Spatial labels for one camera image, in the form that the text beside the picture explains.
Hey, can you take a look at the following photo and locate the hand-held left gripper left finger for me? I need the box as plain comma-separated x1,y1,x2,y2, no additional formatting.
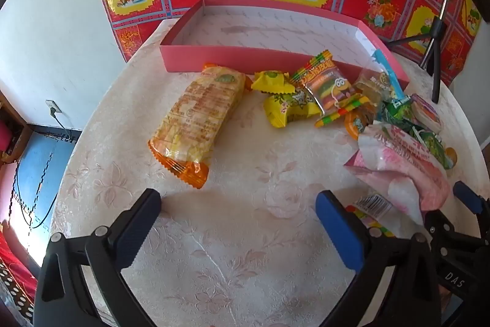
34,188,162,327

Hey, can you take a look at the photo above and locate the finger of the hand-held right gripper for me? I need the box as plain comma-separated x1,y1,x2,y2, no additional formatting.
423,209,482,252
453,181,490,232

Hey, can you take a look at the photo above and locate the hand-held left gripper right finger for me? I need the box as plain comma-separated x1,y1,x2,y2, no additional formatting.
315,190,441,327

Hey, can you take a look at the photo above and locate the pink drink pouch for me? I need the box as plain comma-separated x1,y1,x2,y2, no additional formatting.
344,122,452,226

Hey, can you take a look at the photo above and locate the purple white candy pack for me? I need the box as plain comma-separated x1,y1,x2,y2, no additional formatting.
409,93,445,134

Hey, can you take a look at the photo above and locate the orange jelly cup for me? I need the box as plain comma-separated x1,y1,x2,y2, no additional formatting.
344,108,378,141

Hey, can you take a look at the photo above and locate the yellow candy packet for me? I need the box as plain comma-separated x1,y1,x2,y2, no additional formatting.
263,87,322,129
251,70,295,95

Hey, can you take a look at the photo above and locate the orange cracker packet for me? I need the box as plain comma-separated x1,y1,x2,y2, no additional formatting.
147,62,247,190

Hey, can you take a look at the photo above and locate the burger gummy packet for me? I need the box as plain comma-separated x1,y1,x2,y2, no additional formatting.
289,50,366,129

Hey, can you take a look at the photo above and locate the clear blue-edged jelly packet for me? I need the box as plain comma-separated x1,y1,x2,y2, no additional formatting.
354,49,406,109

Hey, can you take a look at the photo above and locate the pink cardboard box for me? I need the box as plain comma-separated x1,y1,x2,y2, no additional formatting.
159,0,410,92

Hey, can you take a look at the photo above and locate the red dotted blanket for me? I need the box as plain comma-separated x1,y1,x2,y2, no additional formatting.
0,231,41,327

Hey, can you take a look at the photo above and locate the wooden cabinet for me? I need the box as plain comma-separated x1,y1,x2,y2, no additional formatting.
0,89,33,165

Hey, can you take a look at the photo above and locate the black tripod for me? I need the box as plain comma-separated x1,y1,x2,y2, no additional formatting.
385,0,454,103

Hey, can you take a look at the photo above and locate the black cable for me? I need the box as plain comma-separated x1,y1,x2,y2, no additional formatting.
11,110,81,230

